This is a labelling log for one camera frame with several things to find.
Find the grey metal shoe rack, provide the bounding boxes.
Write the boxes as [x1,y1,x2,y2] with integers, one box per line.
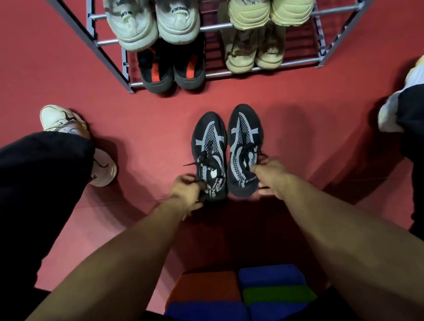
[42,0,422,103]

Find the yellow-beige sneaker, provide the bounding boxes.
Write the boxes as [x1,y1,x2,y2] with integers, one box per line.
[251,22,291,72]
[216,0,265,76]

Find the black white-pattern sneaker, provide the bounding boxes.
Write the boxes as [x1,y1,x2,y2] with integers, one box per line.
[219,101,272,199]
[179,109,235,206]

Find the white design sneaker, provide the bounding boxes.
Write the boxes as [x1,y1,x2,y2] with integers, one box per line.
[153,0,208,47]
[102,0,161,55]

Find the person's black trousers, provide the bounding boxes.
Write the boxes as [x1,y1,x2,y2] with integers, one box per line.
[0,83,424,321]

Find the person's right hand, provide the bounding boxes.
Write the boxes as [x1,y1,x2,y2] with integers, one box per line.
[249,156,297,203]

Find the person's left hand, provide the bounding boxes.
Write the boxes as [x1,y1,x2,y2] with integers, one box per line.
[166,171,209,219]

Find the black shoe with red tab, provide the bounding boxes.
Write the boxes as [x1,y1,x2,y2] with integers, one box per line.
[169,35,211,92]
[135,44,177,96]

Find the person's right forearm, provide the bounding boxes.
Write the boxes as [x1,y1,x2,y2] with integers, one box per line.
[277,164,424,321]

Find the person's left forearm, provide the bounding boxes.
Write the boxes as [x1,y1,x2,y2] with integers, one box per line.
[0,197,200,321]

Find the multicolour foam stool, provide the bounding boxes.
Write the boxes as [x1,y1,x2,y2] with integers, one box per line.
[160,259,321,321]

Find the person's white left worn shoe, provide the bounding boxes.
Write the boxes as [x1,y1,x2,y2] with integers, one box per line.
[38,98,120,194]

